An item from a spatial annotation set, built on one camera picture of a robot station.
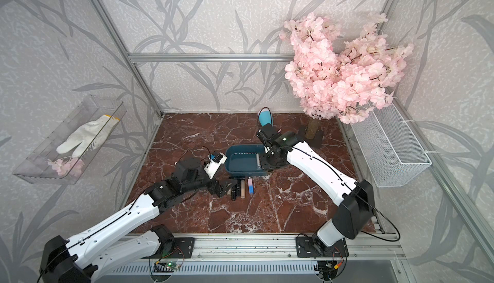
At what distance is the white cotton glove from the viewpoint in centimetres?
64

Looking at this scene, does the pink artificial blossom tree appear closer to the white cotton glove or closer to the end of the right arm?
the end of the right arm

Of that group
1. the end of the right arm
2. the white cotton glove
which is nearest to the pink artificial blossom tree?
the end of the right arm
